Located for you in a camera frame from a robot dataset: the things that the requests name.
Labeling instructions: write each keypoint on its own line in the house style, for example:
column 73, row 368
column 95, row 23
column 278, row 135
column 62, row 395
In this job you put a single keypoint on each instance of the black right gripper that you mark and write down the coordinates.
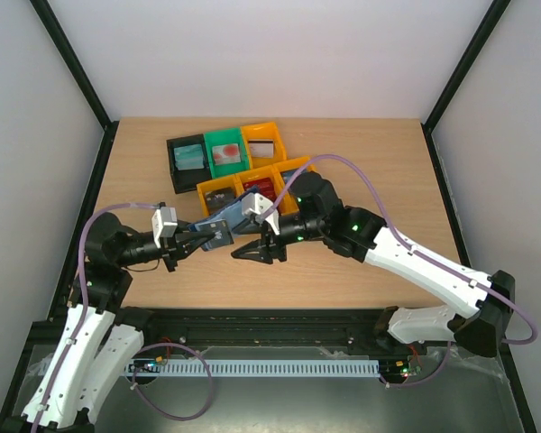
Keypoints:
column 275, row 244

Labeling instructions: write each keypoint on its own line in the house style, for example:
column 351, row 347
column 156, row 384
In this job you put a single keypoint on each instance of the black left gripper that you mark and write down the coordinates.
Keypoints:
column 171, row 246

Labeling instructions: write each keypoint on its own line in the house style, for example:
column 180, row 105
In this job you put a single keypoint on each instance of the dark VIP credit card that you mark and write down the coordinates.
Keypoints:
column 219, row 229

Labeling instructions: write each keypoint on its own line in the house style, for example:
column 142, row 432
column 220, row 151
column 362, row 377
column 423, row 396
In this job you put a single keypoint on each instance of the blue card holder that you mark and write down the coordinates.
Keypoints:
column 231, row 213

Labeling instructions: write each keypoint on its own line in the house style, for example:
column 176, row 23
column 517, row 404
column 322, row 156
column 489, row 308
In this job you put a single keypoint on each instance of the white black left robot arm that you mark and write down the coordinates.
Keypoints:
column 100, row 336

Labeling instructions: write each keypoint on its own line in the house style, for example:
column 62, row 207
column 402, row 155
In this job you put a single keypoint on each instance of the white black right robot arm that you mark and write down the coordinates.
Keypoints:
column 476, row 307

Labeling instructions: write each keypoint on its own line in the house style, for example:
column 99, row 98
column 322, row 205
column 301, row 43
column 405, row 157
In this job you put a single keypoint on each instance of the dark VIP card stack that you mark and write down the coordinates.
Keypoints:
column 218, row 199

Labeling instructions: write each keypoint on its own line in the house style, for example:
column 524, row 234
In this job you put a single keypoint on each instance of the red VIP card stack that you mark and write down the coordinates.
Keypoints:
column 263, row 186

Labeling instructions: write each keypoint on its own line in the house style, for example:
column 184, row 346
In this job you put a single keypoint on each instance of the yellow bin with dark cards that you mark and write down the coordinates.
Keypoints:
column 230, row 181

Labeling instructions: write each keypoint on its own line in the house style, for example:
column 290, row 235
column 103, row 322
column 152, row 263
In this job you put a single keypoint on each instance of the yellow bin with red cards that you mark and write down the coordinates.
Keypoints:
column 287, row 205

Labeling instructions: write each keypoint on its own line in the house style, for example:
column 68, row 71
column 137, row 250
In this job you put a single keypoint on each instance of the yellow bin with blue cards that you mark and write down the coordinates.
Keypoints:
column 291, row 164

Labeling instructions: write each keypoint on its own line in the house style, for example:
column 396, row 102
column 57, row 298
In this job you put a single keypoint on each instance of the blue VIP card stack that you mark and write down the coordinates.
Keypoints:
column 286, row 175

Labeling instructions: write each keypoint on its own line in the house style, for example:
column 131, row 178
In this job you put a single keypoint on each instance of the teal card stack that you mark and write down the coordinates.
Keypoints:
column 189, row 157

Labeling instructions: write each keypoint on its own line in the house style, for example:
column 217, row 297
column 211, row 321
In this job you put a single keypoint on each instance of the red white card stack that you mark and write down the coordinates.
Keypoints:
column 225, row 154

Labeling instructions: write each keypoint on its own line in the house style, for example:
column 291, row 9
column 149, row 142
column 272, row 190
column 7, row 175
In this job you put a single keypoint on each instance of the white striped card stack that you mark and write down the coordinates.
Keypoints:
column 261, row 148

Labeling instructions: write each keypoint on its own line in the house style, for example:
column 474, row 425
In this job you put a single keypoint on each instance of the black bin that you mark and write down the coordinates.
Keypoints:
column 186, row 180

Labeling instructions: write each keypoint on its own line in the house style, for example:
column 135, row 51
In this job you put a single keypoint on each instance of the green bin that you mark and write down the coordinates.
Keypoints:
column 226, row 136

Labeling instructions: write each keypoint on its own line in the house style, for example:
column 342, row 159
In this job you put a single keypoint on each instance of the yellow rear bin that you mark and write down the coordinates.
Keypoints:
column 267, row 130

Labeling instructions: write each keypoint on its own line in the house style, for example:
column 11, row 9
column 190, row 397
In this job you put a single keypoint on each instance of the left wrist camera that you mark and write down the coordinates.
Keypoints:
column 164, row 224

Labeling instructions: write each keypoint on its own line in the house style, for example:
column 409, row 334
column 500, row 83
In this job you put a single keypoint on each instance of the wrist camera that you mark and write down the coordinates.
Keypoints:
column 164, row 224
column 259, row 208

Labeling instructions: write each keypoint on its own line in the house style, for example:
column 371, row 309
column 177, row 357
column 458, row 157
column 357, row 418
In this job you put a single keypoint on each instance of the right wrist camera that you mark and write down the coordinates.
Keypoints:
column 259, row 208

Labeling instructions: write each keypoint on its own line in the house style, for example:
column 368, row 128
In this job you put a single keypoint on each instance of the black front frame rail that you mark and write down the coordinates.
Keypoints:
column 357, row 331

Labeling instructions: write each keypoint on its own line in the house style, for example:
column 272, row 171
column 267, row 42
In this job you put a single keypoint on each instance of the white slotted cable duct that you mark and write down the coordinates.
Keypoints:
column 342, row 368

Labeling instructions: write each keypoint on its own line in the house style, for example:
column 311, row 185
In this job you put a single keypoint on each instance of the black left rear frame post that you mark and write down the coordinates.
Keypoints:
column 54, row 29

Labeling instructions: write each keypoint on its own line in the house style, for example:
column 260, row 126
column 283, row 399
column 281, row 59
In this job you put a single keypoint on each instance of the black frame post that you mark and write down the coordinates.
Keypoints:
column 481, row 35
column 54, row 29

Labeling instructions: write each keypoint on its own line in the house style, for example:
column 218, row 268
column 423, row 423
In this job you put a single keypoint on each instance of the black right rear frame post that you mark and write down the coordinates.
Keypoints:
column 481, row 35

